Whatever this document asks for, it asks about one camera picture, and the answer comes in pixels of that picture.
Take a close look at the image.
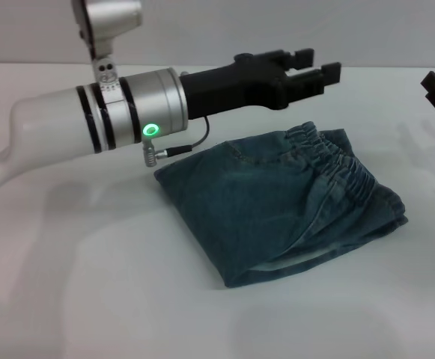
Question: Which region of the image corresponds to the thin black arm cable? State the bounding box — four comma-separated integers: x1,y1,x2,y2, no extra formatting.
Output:
143,115,211,168

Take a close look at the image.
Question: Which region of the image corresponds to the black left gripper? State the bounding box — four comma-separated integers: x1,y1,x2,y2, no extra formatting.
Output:
179,47,343,121

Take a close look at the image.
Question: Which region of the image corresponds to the blue denim shorts basketball print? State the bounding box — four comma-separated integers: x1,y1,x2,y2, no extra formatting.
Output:
153,120,408,289

